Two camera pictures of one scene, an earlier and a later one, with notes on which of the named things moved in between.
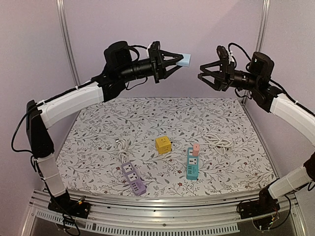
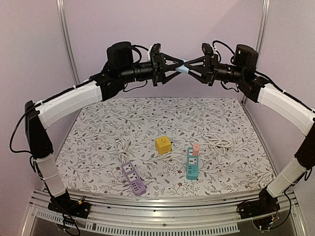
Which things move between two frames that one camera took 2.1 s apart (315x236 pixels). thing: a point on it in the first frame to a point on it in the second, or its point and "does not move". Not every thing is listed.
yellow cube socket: [163, 145] does not move
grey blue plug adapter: [185, 61] to [183, 69]
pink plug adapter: [196, 149] does not move
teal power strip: [192, 164] does not move
